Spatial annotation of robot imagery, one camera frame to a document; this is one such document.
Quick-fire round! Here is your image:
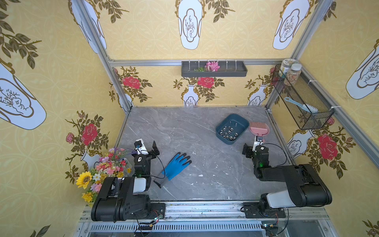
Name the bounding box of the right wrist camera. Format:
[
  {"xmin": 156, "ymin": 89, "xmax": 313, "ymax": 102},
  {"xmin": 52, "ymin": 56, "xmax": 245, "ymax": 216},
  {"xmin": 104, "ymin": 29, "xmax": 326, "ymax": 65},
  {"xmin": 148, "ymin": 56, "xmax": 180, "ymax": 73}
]
[{"xmin": 252, "ymin": 135, "xmax": 264, "ymax": 151}]

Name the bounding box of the spice jar white lid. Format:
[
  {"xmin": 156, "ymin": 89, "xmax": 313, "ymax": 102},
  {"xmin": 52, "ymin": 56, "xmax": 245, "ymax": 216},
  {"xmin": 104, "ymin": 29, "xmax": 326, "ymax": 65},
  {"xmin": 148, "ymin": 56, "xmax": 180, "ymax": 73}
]
[{"xmin": 284, "ymin": 63, "xmax": 302, "ymax": 86}]

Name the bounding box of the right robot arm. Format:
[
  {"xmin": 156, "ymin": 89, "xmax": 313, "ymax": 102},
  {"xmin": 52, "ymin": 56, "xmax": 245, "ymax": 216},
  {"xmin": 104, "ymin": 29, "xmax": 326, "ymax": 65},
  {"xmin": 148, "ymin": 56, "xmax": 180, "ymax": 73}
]
[{"xmin": 242, "ymin": 144, "xmax": 332, "ymax": 210}]

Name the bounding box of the pink plastic comb brush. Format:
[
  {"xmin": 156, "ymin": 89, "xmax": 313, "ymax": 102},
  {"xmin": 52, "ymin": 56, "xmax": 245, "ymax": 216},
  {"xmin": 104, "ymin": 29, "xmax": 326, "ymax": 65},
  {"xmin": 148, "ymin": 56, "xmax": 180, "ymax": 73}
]
[{"xmin": 249, "ymin": 121, "xmax": 270, "ymax": 142}]

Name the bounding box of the colourful artificial flower bouquet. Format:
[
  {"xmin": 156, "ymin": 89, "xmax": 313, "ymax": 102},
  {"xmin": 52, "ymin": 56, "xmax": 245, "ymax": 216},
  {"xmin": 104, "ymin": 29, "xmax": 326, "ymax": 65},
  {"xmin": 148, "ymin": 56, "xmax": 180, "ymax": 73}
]
[{"xmin": 75, "ymin": 148, "xmax": 132, "ymax": 204}]

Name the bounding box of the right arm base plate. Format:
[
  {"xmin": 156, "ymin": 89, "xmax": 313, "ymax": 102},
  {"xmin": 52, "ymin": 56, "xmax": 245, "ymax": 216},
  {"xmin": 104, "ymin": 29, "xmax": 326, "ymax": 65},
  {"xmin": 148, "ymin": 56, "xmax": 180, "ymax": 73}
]
[{"xmin": 240, "ymin": 202, "xmax": 287, "ymax": 219}]

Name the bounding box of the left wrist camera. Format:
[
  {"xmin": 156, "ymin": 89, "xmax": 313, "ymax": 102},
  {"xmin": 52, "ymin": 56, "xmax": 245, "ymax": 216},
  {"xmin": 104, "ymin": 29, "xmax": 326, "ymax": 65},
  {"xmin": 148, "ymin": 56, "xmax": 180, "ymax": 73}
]
[{"xmin": 134, "ymin": 139, "xmax": 148, "ymax": 155}]

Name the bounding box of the pink flower on shelf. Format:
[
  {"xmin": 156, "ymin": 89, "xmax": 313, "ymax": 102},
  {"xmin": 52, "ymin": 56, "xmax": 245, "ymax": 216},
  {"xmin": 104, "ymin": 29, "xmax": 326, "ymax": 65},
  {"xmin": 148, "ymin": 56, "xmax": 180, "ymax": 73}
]
[{"xmin": 205, "ymin": 61, "xmax": 220, "ymax": 72}]

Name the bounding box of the dark grey wall shelf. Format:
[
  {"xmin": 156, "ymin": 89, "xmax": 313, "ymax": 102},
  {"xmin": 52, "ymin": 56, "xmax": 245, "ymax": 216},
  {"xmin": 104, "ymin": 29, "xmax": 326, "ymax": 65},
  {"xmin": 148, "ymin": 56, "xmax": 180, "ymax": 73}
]
[{"xmin": 181, "ymin": 60, "xmax": 248, "ymax": 78}]

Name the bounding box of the light blue brush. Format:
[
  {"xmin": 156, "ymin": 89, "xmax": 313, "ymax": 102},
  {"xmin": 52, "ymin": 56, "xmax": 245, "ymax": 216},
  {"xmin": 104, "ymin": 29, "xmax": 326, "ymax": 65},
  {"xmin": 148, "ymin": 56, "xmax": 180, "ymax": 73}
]
[{"xmin": 284, "ymin": 97, "xmax": 318, "ymax": 114}]

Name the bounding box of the glass jar behind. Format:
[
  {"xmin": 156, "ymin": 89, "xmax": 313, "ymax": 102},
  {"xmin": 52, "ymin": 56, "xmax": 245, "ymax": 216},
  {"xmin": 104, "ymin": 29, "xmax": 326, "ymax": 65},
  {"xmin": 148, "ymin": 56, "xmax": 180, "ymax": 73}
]
[{"xmin": 278, "ymin": 58, "xmax": 298, "ymax": 78}]

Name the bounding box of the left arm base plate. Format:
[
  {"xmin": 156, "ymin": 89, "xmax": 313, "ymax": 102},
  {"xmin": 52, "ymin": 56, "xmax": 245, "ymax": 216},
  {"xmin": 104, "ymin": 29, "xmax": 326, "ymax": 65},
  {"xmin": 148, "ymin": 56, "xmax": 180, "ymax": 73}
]
[{"xmin": 131, "ymin": 202, "xmax": 166, "ymax": 220}]

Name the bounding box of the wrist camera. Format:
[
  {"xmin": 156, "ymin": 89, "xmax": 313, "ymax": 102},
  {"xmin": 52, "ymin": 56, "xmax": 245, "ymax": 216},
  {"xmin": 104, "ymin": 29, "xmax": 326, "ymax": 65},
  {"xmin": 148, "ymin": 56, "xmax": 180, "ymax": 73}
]
[
  {"xmin": 252, "ymin": 135, "xmax": 264, "ymax": 151},
  {"xmin": 134, "ymin": 139, "xmax": 148, "ymax": 155}
]

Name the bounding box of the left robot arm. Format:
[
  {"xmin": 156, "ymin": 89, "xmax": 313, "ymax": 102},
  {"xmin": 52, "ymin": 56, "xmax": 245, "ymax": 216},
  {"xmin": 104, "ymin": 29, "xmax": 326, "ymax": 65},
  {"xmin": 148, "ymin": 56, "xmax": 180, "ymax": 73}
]
[{"xmin": 91, "ymin": 139, "xmax": 160, "ymax": 222}]

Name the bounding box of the black wire mesh basket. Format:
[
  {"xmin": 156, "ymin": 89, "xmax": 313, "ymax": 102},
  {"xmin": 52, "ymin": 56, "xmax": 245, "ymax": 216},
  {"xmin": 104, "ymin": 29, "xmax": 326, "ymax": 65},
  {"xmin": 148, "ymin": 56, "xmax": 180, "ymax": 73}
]
[{"xmin": 272, "ymin": 65, "xmax": 335, "ymax": 130}]

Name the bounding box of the blue grey work glove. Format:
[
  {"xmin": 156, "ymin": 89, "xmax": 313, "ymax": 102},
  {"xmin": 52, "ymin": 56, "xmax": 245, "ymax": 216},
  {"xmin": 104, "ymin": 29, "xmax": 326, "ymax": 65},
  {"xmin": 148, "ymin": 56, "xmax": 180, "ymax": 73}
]
[{"xmin": 153, "ymin": 152, "xmax": 192, "ymax": 188}]

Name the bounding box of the teal plastic storage box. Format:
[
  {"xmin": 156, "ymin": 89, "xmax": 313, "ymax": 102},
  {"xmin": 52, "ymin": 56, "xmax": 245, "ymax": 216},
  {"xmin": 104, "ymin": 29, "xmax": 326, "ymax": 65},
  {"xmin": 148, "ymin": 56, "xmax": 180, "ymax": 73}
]
[{"xmin": 216, "ymin": 114, "xmax": 249, "ymax": 145}]

